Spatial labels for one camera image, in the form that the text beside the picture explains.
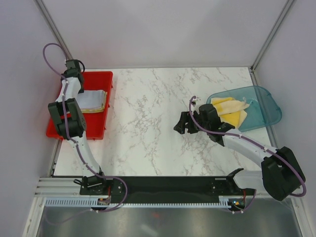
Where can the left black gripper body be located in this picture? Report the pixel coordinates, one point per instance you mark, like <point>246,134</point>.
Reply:
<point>82,90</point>

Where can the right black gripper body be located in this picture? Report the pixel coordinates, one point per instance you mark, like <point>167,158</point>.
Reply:
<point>186,117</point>

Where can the light blue white towel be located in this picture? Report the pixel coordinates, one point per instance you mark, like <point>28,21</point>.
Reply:
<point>91,100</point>

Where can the yellow patterned towel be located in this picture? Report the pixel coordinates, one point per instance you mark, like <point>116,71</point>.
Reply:
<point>95,110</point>

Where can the cream towel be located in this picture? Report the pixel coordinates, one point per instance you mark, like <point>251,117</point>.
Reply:
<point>230,110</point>

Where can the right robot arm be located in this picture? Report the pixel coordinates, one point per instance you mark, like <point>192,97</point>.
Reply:
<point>280,174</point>

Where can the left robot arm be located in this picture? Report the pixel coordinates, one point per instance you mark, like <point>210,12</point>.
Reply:
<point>91,170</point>

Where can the blue transparent plastic tub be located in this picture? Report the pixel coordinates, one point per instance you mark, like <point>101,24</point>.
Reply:
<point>263,110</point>

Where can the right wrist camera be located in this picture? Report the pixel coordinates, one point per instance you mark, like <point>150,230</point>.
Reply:
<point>195,99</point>

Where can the left aluminium frame post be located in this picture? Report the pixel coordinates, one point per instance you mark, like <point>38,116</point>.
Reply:
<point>53,27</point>

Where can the aluminium frame post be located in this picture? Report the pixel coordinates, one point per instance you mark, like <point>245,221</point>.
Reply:
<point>53,27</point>
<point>273,32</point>

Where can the aluminium front rail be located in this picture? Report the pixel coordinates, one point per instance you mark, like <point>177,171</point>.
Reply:
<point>57,187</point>

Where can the white cable duct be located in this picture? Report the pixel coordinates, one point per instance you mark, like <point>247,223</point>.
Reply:
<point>110,202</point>

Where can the right aluminium frame post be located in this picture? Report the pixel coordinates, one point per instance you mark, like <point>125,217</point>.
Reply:
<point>273,32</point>

